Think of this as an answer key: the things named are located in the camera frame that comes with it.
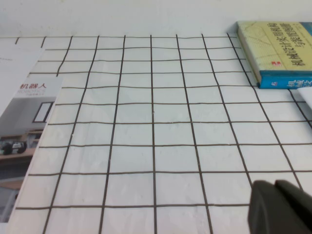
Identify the blue yellow mechanical textbook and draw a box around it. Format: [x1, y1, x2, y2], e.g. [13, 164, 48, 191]
[236, 20, 312, 90]

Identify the white black-grid tablecloth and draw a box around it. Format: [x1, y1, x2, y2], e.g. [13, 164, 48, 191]
[0, 33, 312, 234]

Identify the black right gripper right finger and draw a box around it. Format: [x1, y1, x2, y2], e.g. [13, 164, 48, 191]
[275, 180, 312, 234]

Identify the white paper sheet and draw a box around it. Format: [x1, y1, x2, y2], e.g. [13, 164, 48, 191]
[297, 88, 312, 112]

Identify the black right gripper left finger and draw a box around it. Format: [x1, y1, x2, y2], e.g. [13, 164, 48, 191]
[248, 180, 308, 234]

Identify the robotics brochure with classroom photo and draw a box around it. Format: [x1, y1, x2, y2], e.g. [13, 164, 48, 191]
[0, 77, 63, 224]

